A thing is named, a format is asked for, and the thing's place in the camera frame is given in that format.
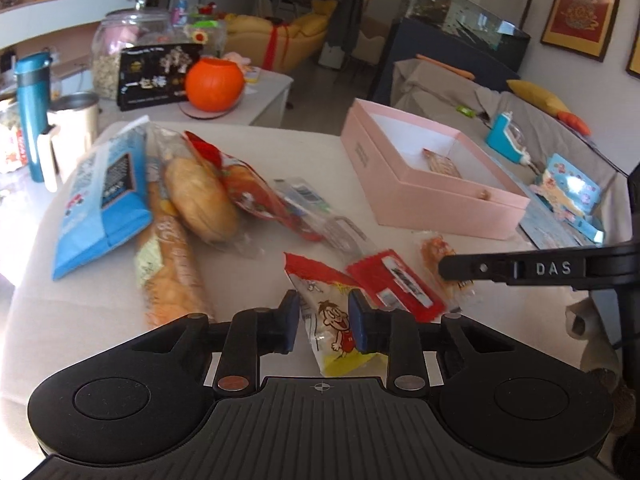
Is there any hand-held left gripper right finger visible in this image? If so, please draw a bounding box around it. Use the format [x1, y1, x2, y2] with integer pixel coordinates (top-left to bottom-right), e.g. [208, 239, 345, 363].
[348, 290, 508, 393]

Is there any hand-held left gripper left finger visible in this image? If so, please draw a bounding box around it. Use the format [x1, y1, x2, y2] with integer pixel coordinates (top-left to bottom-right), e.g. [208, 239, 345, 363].
[131, 290, 301, 393]

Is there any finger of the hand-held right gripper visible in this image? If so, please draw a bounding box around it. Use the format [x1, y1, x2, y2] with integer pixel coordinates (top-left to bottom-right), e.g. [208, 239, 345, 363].
[439, 246, 586, 287]

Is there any red yellow cartoon snack packet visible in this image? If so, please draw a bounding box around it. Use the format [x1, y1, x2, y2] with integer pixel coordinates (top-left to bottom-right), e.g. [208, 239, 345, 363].
[283, 252, 393, 377]

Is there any small orange snack packet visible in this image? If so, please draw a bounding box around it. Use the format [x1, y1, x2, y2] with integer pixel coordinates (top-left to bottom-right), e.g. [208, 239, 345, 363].
[417, 235, 476, 306]

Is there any pink box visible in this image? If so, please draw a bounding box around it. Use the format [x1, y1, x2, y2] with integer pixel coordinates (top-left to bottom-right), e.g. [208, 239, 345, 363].
[341, 99, 531, 241]

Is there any long bread packet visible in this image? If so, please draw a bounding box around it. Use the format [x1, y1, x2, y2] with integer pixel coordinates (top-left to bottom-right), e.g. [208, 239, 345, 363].
[134, 150, 216, 328]

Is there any large red snack packet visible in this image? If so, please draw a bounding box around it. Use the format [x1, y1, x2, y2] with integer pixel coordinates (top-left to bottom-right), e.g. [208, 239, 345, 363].
[184, 131, 326, 243]

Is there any blue snack bag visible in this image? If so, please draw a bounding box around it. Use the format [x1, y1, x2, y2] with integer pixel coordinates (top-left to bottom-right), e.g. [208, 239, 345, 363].
[52, 117, 153, 281]

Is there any flat red snack packet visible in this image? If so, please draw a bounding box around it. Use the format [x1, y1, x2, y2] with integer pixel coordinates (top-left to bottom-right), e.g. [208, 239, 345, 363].
[347, 252, 446, 323]

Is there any flat pale blue package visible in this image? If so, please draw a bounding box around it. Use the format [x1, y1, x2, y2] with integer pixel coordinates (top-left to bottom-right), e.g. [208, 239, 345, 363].
[517, 205, 606, 251]

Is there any blue cartoon package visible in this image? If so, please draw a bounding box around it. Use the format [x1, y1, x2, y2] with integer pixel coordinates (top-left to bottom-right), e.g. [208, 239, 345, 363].
[530, 154, 603, 223]

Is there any clear packet with blue print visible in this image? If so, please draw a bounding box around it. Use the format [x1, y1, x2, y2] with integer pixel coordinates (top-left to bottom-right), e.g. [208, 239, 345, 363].
[272, 177, 376, 261]

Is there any teal toy box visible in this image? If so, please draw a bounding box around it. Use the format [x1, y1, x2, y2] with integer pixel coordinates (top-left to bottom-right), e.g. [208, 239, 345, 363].
[486, 111, 531, 166]

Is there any short orange carrot toy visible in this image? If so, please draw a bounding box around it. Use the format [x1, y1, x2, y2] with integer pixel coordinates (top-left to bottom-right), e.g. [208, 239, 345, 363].
[557, 111, 591, 136]

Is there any round bread packet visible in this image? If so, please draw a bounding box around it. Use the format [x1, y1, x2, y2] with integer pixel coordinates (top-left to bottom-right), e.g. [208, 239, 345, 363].
[150, 125, 261, 256]

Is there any yellow cushion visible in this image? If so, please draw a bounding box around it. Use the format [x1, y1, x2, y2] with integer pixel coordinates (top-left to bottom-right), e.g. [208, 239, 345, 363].
[506, 79, 571, 118]

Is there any grey covered sofa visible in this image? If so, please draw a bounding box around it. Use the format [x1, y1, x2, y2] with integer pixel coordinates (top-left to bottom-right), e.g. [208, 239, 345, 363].
[390, 57, 631, 251]

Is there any long orange carrot toy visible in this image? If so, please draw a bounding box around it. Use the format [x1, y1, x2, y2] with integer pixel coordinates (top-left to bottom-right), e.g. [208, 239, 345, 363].
[415, 54, 476, 81]

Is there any framed picture edge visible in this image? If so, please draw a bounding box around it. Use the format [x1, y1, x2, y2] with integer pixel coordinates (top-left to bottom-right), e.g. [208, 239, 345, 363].
[625, 25, 640, 78]

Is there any dark blue cabinet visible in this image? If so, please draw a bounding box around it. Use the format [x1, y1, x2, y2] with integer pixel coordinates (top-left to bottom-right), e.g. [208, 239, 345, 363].
[370, 17, 531, 106]

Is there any white coffee table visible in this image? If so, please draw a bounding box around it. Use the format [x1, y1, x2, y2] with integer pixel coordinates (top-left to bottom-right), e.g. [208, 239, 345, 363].
[0, 67, 296, 201]

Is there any round pink coaster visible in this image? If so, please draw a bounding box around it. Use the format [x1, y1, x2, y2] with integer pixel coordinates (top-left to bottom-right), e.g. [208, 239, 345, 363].
[179, 101, 242, 121]

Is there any orange pumpkin bucket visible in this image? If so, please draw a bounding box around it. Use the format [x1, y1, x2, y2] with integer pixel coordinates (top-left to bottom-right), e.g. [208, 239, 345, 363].
[185, 57, 246, 113]

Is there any glass fish tank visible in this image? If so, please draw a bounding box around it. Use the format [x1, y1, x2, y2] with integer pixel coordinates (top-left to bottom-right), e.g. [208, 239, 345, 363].
[400, 0, 532, 53]

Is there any red framed picture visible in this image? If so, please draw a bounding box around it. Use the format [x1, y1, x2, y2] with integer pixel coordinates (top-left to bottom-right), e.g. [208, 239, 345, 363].
[540, 0, 623, 63]

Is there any black printed box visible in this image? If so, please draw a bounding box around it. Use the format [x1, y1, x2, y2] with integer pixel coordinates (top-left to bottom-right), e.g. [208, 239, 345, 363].
[117, 44, 203, 111]

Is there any dark jacket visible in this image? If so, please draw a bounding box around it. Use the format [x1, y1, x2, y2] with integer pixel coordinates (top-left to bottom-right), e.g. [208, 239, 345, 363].
[327, 0, 366, 53]

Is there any yellow armchair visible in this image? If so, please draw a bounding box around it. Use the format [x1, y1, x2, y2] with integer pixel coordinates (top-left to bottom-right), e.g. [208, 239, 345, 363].
[225, 0, 336, 73]

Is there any white mug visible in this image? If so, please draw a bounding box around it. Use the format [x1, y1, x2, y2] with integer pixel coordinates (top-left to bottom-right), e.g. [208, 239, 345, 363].
[39, 92, 101, 193]

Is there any small glass jar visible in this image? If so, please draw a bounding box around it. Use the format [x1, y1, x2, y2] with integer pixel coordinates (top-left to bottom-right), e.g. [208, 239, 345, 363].
[184, 15, 227, 61]

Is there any large glass jar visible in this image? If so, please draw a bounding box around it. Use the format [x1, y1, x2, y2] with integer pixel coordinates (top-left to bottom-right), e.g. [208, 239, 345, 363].
[91, 7, 173, 101]

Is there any red label snack jar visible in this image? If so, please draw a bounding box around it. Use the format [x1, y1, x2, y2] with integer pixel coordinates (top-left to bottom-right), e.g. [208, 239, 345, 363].
[0, 97, 29, 176]

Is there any teal bottle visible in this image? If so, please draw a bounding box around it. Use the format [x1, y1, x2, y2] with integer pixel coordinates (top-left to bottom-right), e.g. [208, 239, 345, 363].
[14, 52, 53, 183]

